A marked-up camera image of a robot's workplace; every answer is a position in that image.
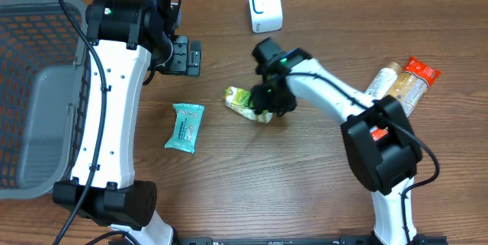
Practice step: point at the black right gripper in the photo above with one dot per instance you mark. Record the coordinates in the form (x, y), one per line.
(263, 100)

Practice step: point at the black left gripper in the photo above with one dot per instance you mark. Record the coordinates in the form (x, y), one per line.
(184, 56)

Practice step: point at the green snack pouch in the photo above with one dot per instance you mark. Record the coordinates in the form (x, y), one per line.
(237, 99)

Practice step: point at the teal wet wipes pack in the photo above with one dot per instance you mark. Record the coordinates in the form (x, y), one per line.
(187, 125)

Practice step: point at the white tube gold cap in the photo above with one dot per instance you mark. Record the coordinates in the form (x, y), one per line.
(384, 80)

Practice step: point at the orange spaghetti packet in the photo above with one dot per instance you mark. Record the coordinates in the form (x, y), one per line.
(413, 82)

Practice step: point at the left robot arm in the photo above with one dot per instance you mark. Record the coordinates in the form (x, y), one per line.
(128, 42)

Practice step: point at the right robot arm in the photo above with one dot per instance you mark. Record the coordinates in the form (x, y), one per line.
(378, 139)

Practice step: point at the white barcode scanner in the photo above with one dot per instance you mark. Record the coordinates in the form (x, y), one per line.
(266, 15)

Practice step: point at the grey plastic shopping basket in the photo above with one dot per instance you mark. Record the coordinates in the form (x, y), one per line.
(45, 79)

